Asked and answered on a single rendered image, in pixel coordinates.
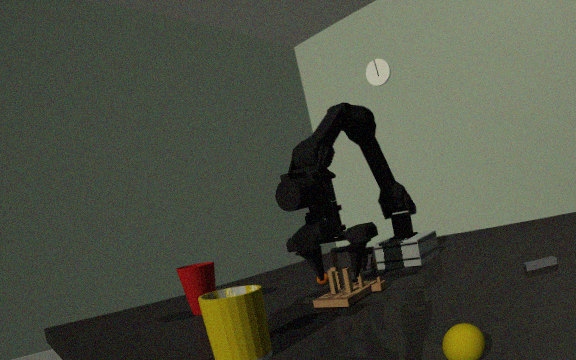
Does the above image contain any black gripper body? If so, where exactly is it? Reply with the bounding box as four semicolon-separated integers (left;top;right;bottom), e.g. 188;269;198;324
286;201;378;253

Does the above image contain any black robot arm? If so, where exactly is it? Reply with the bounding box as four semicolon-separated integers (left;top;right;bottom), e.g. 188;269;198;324
275;102;418;252

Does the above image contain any red cup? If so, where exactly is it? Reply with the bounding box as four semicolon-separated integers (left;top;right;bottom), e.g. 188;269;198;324
177;262;216;316

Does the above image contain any yellow open cylinder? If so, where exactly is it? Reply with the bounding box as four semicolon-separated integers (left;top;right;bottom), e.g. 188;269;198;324
198;285;272;360

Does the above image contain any yellow ball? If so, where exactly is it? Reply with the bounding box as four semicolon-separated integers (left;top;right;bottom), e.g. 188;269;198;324
442;323;486;360

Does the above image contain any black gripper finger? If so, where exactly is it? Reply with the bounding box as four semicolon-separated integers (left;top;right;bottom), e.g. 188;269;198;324
345;239;371;278
295;246;324;281

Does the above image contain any orange ball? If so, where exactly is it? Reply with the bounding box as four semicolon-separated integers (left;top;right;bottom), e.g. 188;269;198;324
317;273;329;285

